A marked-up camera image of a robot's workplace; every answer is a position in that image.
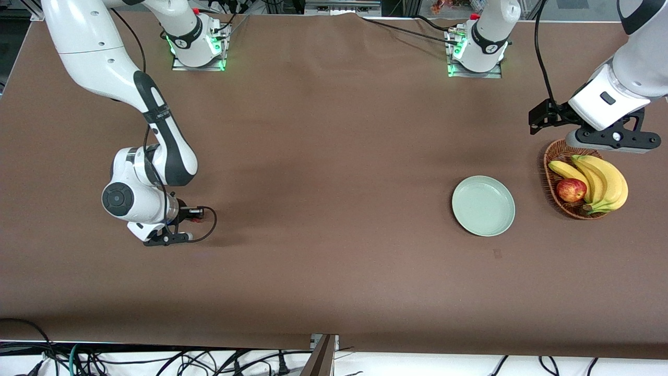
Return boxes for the aluminium profile post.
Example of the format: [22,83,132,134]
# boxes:
[300,333,340,376]

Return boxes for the red apple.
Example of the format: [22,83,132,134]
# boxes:
[556,178,588,204]

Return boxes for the brown table cover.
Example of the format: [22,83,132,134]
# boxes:
[0,9,668,360]

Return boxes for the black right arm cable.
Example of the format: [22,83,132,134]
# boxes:
[110,8,218,244]

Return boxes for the yellow banana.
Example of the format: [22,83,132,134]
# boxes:
[571,155,609,205]
[580,156,629,215]
[548,160,592,203]

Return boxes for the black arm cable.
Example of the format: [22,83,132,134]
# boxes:
[533,0,555,103]
[110,8,218,244]

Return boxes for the orange background object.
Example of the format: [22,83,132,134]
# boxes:
[431,0,470,15]

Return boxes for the black cable on table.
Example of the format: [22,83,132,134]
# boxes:
[360,15,462,46]

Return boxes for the brown wicker basket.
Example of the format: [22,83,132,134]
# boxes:
[543,138,611,220]

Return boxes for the light green round plate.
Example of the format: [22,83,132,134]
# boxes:
[451,175,516,237]

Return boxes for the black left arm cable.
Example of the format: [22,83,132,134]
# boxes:
[533,0,555,103]

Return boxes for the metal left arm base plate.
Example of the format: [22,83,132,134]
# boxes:
[447,62,503,79]

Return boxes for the aluminium frame bar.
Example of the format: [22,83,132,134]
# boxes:
[304,0,383,16]

